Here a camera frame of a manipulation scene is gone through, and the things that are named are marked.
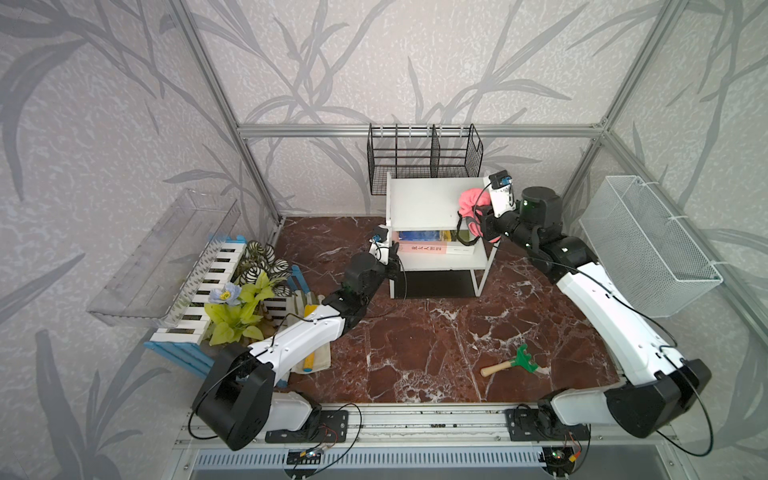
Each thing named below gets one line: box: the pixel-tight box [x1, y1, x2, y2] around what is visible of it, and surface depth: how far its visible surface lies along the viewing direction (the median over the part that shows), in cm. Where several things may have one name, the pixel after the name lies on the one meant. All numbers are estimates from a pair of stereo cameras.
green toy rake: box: [480, 344, 539, 376], surface depth 85 cm
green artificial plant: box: [204, 272, 287, 346], surface depth 68 cm
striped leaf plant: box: [238, 240, 292, 297], surface depth 75 cm
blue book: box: [398, 230, 441, 241], surface depth 87 cm
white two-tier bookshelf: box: [386, 172, 501, 297], surface depth 86 cm
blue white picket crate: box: [144, 236, 310, 379], surface depth 65 cm
